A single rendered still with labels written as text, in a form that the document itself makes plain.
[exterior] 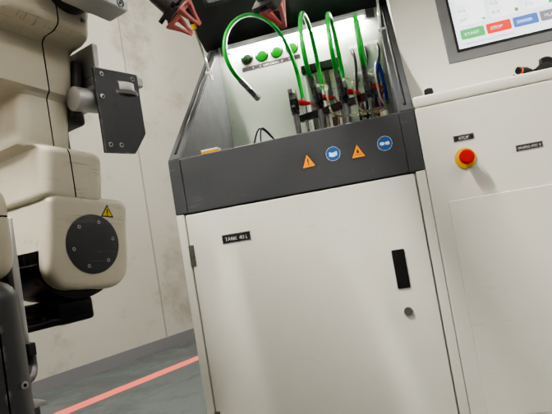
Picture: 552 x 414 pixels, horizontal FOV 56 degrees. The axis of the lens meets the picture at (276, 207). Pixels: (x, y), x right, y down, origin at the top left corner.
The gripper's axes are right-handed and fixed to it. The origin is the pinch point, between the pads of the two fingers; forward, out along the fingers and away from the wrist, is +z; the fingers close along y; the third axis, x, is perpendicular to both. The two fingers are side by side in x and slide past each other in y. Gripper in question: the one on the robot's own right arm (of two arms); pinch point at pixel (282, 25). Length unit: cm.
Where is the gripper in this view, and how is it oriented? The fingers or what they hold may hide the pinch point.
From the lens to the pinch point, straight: 148.7
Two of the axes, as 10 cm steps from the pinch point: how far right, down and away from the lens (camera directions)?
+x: -8.5, 1.7, 5.0
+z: 4.8, 6.5, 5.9
